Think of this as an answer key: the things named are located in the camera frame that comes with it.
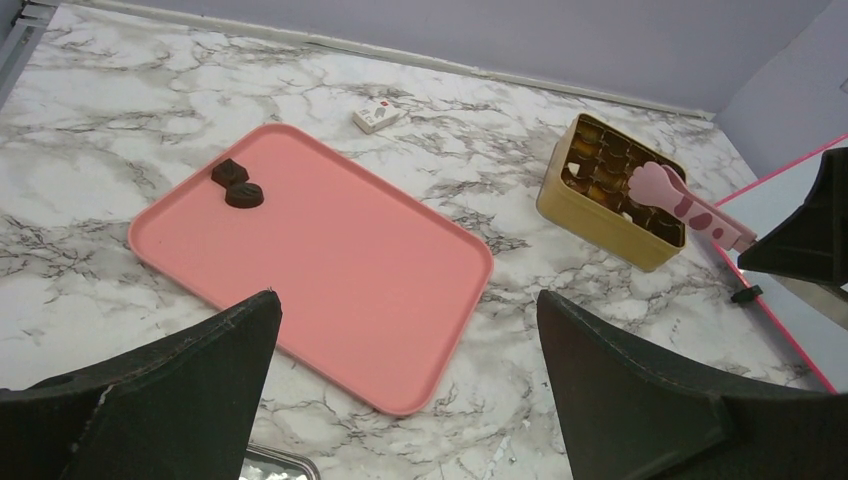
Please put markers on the pink silicone tongs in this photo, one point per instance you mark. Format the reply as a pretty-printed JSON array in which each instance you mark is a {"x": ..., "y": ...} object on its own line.
[{"x": 656, "y": 185}]

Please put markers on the gold chocolate tin box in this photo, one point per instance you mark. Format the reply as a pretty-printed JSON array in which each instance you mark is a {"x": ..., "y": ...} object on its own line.
[{"x": 585, "y": 191}]

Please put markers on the dark oval chocolate centre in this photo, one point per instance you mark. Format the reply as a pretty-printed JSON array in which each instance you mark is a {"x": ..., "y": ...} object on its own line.
[{"x": 244, "y": 195}]

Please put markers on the dark diamond chocolate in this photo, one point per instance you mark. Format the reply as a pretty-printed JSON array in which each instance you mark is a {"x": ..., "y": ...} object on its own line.
[{"x": 228, "y": 173}]

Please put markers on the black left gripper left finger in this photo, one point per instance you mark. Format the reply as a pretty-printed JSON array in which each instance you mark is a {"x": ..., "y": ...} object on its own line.
[{"x": 181, "y": 407}]

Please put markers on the silver tin lid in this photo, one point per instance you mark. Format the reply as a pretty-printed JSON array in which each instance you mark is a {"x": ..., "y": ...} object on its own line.
[{"x": 264, "y": 462}]

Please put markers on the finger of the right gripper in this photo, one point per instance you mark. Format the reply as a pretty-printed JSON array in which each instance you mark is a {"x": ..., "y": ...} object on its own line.
[{"x": 811, "y": 244}]

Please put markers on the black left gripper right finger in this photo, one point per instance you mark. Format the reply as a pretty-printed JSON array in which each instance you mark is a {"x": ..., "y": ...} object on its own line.
[{"x": 630, "y": 409}]

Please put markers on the pink plastic tray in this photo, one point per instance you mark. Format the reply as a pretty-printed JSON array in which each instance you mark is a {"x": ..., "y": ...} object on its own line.
[{"x": 376, "y": 288}]

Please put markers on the small white card box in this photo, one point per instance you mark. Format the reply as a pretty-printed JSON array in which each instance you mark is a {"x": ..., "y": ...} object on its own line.
[{"x": 376, "y": 115}]

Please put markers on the pink framed whiteboard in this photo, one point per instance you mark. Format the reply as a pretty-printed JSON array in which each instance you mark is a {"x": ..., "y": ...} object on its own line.
[{"x": 812, "y": 318}]

